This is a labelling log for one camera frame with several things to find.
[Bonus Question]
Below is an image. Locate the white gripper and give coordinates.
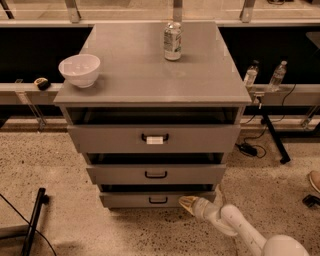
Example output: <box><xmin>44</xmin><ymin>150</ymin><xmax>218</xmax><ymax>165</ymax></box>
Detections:
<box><xmin>178</xmin><ymin>196</ymin><xmax>238</xmax><ymax>236</ymax></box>

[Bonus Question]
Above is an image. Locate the grey bottom drawer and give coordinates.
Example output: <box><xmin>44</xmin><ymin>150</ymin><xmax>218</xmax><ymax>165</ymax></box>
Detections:
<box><xmin>100</xmin><ymin>184</ymin><xmax>215</xmax><ymax>209</ymax></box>

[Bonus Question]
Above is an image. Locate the grey drawer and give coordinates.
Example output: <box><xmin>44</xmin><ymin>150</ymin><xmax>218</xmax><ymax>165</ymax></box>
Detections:
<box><xmin>68</xmin><ymin>125</ymin><xmax>240</xmax><ymax>153</ymax></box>
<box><xmin>100</xmin><ymin>184</ymin><xmax>215</xmax><ymax>209</ymax></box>
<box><xmin>87</xmin><ymin>164</ymin><xmax>226</xmax><ymax>185</ymax></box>

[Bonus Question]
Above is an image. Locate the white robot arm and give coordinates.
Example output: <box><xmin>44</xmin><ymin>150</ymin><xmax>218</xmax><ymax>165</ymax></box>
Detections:
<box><xmin>179</xmin><ymin>196</ymin><xmax>310</xmax><ymax>256</ymax></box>

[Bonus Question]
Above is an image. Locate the grey middle drawer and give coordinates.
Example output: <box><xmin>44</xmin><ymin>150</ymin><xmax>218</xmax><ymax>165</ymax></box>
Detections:
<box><xmin>87</xmin><ymin>164</ymin><xmax>226</xmax><ymax>185</ymax></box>

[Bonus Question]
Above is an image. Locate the grey drawer cabinet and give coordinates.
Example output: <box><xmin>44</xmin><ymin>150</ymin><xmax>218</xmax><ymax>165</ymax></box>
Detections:
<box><xmin>53</xmin><ymin>21</ymin><xmax>253</xmax><ymax>204</ymax></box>

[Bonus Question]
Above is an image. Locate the grey top drawer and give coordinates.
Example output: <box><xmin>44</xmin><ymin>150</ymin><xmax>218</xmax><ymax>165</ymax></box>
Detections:
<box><xmin>68</xmin><ymin>125</ymin><xmax>240</xmax><ymax>153</ymax></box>

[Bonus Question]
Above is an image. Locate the black stand leg right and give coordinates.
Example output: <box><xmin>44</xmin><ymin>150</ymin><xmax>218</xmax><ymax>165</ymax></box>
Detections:
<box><xmin>260</xmin><ymin>109</ymin><xmax>291</xmax><ymax>164</ymax></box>

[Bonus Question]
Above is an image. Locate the black stand leg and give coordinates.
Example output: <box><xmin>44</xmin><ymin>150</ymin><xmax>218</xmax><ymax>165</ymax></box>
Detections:
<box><xmin>260</xmin><ymin>109</ymin><xmax>291</xmax><ymax>164</ymax></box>
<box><xmin>21</xmin><ymin>188</ymin><xmax>49</xmax><ymax>256</ymax></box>

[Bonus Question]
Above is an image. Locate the black object on floor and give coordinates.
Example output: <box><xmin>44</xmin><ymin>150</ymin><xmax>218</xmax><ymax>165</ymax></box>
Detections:
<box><xmin>302</xmin><ymin>195</ymin><xmax>320</xmax><ymax>208</ymax></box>

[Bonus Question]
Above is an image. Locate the left clear water bottle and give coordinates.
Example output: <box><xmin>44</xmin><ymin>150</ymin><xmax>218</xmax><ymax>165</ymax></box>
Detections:
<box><xmin>244</xmin><ymin>60</ymin><xmax>259</xmax><ymax>89</ymax></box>

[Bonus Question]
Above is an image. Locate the clear water bottle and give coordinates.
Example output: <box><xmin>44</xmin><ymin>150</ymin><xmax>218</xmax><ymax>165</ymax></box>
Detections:
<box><xmin>269</xmin><ymin>60</ymin><xmax>287</xmax><ymax>92</ymax></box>
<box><xmin>244</xmin><ymin>60</ymin><xmax>259</xmax><ymax>89</ymax></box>

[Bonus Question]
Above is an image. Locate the black stand leg left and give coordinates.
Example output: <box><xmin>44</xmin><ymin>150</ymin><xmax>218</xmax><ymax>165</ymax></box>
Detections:
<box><xmin>21</xmin><ymin>188</ymin><xmax>49</xmax><ymax>256</ymax></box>

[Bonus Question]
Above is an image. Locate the right clear water bottle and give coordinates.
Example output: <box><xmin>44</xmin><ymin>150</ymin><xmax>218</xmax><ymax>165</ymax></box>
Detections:
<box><xmin>269</xmin><ymin>60</ymin><xmax>287</xmax><ymax>92</ymax></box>

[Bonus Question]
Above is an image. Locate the white bowl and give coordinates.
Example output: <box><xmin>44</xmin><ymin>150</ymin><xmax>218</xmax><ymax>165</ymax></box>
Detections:
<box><xmin>58</xmin><ymin>54</ymin><xmax>101</xmax><ymax>88</ymax></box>

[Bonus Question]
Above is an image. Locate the green white drink can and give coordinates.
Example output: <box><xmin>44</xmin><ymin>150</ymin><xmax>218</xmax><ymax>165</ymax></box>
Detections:
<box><xmin>164</xmin><ymin>22</ymin><xmax>182</xmax><ymax>61</ymax></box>

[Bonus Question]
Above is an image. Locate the yellow black tape measure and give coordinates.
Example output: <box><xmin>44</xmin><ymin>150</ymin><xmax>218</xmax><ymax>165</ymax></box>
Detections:
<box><xmin>34</xmin><ymin>77</ymin><xmax>51</xmax><ymax>91</ymax></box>

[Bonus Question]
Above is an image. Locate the black power adapter with cable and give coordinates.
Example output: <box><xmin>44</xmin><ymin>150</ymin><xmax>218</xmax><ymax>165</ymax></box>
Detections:
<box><xmin>236</xmin><ymin>128</ymin><xmax>267</xmax><ymax>159</ymax></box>

